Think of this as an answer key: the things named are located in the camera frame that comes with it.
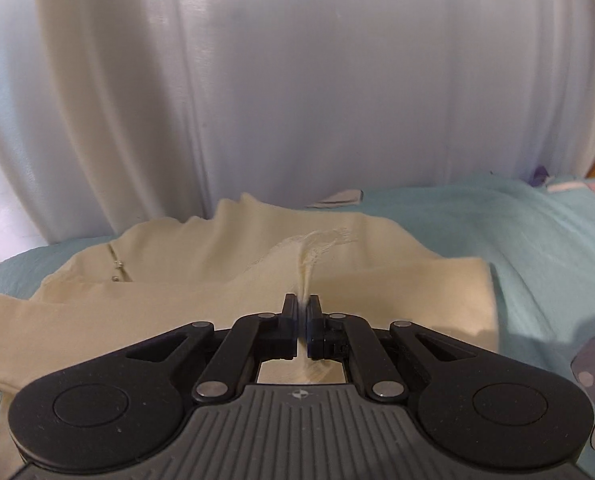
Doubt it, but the white curtain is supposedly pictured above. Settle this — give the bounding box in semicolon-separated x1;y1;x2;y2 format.
0;0;595;271

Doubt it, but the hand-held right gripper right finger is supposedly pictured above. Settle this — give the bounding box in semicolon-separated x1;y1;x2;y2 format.
305;294;471;404

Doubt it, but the teal mushroom print bedsheet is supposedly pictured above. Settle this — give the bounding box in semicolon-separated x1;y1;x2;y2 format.
0;167;595;480

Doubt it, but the cream curtain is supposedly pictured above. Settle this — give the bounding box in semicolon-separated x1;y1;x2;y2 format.
30;0;188;241

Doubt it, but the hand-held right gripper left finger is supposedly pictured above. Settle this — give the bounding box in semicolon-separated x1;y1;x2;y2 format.
125;293;300;405

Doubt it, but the cream knit sweater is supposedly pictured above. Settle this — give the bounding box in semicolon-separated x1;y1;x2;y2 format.
0;192;501;480

